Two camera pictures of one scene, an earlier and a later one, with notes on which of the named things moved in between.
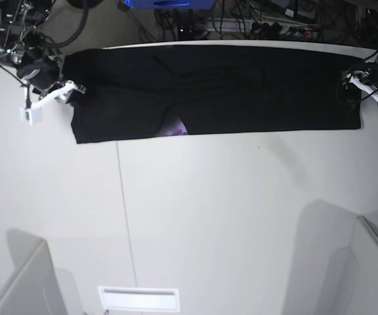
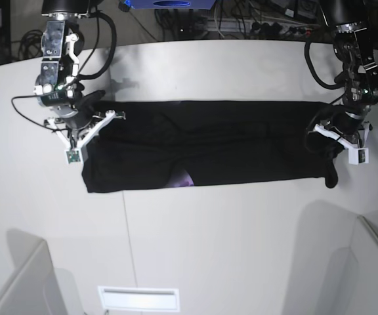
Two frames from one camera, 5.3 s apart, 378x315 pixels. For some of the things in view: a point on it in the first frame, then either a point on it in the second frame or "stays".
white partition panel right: [365, 279] stays
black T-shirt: [134, 92] → [197, 143]
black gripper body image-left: [41, 73] → [77, 115]
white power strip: [260, 27] stays
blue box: [170, 4] stays
